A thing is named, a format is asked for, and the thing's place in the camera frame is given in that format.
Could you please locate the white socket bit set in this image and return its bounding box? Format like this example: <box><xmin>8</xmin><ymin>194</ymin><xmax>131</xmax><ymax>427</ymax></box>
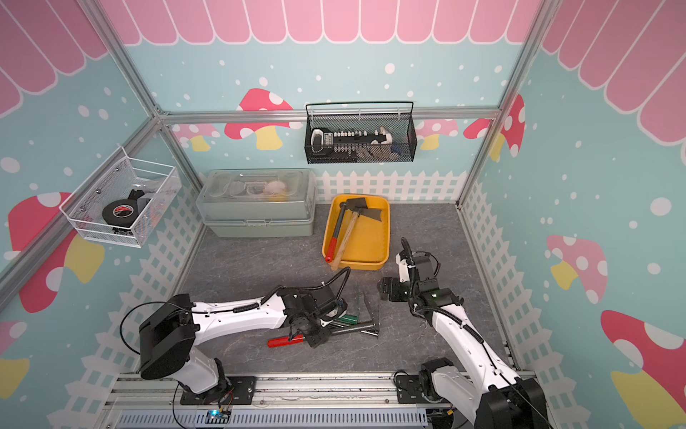
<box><xmin>305</xmin><ymin>128</ymin><xmax>395</xmax><ymax>159</ymax></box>

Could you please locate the green circuit board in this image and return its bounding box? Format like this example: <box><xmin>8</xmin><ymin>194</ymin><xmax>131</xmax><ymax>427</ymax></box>
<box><xmin>205</xmin><ymin>409</ymin><xmax>232</xmax><ymax>425</ymax></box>

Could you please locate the black wire mesh basket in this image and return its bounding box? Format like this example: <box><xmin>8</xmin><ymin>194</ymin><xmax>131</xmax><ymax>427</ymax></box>
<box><xmin>304</xmin><ymin>101</ymin><xmax>417</xmax><ymax>164</ymax></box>

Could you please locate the yellow plastic storage tray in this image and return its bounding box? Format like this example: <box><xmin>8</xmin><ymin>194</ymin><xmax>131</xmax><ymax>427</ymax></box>
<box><xmin>322</xmin><ymin>194</ymin><xmax>391</xmax><ymax>271</ymax></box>

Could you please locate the white wire wall basket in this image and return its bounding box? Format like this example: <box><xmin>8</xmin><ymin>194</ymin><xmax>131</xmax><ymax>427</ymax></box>
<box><xmin>60</xmin><ymin>148</ymin><xmax>182</xmax><ymax>248</ymax></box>

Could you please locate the black tape roll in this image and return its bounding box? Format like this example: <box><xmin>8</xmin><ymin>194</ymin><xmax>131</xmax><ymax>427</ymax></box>
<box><xmin>102</xmin><ymin>199</ymin><xmax>139</xmax><ymax>228</ymax></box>

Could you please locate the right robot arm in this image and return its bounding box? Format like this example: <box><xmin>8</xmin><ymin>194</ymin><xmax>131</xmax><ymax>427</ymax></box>
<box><xmin>378</xmin><ymin>238</ymin><xmax>553</xmax><ymax>428</ymax></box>

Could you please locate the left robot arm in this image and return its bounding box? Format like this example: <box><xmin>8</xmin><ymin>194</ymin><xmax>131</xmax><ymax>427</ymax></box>
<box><xmin>136</xmin><ymin>268</ymin><xmax>351</xmax><ymax>404</ymax></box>

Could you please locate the translucent green storage box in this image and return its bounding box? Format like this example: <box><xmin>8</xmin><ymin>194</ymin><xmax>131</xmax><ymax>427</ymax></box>
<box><xmin>197</xmin><ymin>169</ymin><xmax>316</xmax><ymax>238</ymax></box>

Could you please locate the red-handled small hoe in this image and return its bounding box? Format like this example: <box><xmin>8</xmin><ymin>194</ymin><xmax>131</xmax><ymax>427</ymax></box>
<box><xmin>325</xmin><ymin>198</ymin><xmax>367</xmax><ymax>263</ymax></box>

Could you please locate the wooden-handled hatchet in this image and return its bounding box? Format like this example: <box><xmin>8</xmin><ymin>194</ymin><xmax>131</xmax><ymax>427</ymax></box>
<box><xmin>330</xmin><ymin>207</ymin><xmax>382</xmax><ymax>271</ymax></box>

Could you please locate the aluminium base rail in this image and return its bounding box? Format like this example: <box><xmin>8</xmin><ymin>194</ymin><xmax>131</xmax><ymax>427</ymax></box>
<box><xmin>95</xmin><ymin>373</ymin><xmax>469</xmax><ymax>428</ymax></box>

